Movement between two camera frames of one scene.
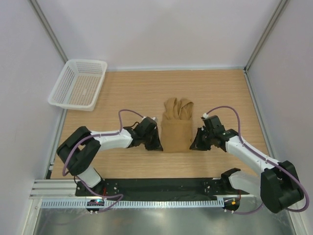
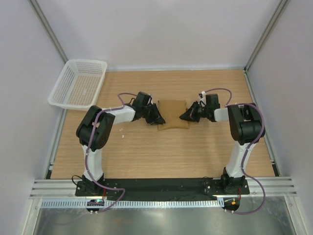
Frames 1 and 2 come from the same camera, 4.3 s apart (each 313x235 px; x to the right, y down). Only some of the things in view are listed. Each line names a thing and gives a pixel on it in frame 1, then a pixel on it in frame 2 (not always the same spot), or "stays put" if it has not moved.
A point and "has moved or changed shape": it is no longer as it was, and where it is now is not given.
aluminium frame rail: x=55 y=189 stays put
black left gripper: x=156 y=145 → x=156 y=119
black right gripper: x=197 y=144 → x=190 y=114
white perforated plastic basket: x=79 y=85 stays put
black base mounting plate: x=140 y=188 stays put
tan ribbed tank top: x=177 y=126 has moved or changed shape
